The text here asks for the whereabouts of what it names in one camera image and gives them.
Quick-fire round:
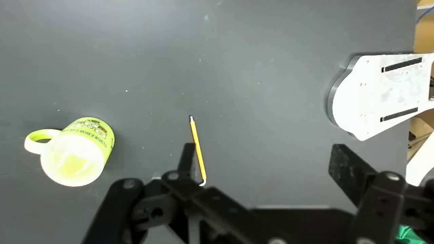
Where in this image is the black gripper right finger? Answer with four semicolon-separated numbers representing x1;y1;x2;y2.
326;142;434;244

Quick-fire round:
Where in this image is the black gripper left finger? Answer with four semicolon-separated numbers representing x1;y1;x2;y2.
82;142;254;244

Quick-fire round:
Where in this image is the yellow allen key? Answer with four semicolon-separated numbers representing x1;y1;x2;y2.
187;115;208;187

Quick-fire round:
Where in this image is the green cloth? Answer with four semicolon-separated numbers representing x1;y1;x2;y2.
394;224;427;244

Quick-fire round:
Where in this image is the white plastic part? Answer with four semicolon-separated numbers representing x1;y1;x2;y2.
404;134;434;187

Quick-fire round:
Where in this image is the lime green mug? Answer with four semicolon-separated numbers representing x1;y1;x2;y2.
23;115;116;189

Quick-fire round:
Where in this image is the flat aluminium mounting plate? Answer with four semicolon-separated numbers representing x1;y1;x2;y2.
324;52;434;142

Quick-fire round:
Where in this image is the brown cardboard box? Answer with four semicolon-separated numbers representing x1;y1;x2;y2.
413;0;434;54

